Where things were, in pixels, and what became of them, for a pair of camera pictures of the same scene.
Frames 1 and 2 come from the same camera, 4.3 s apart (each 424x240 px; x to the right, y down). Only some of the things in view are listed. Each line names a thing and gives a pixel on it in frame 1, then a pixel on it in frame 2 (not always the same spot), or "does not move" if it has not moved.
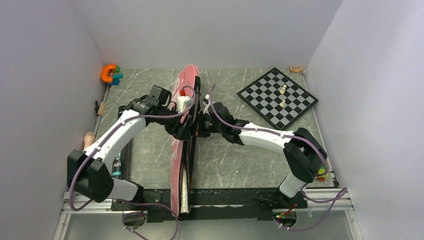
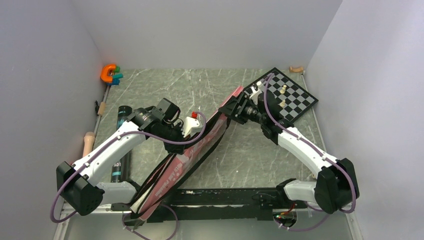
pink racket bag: (187, 86) → (175, 169)
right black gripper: (201, 132) → (231, 110)
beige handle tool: (89, 139) does not move
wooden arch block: (296, 70) does not move
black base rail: (210, 205) does not move
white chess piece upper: (282, 91) does not move
